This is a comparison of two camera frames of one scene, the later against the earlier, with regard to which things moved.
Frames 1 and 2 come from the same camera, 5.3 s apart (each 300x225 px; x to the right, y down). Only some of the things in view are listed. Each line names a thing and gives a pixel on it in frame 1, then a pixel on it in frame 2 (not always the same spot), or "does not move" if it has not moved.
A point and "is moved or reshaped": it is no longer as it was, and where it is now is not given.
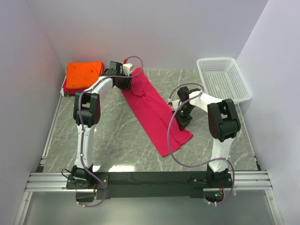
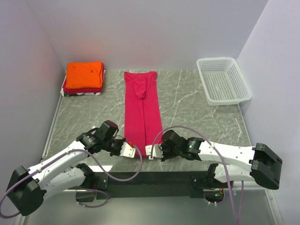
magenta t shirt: (155, 114) is moved or reshaped
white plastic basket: (222, 78) does not move
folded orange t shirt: (81, 75) does not move
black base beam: (146, 185) does not move
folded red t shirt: (71, 91) does not move
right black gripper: (183, 122) → (165, 156)
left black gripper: (127, 85) → (118, 152)
